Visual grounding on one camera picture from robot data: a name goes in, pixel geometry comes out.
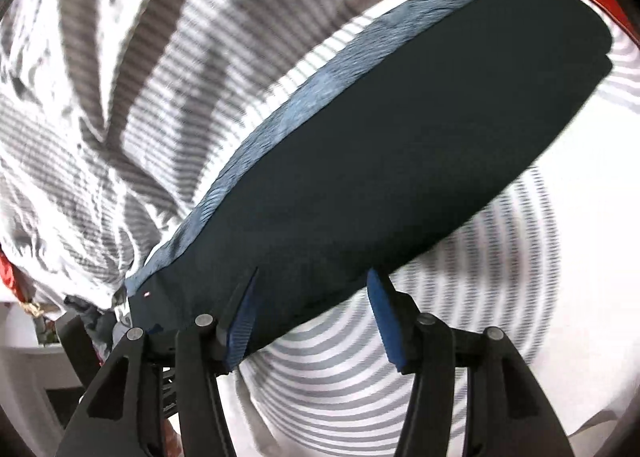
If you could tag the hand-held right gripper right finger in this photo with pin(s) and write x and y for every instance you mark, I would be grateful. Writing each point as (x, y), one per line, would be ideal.
(384, 317)

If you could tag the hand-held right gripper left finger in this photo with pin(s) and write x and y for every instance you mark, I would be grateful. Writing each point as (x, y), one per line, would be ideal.
(240, 322)

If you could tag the black pants with blue waistband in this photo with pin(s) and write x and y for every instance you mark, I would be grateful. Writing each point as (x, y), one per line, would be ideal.
(375, 137)

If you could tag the white bed sheet with arcs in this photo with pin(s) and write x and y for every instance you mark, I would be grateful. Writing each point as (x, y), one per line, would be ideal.
(500, 262)

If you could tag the dark grey crumpled cloth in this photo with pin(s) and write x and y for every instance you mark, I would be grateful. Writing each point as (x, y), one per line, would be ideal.
(97, 322)

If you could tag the red cloth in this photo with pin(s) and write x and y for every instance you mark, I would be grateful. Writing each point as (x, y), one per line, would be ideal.
(7, 277)

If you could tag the grey white striped duvet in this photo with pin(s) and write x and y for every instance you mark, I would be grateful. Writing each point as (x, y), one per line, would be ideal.
(150, 87)

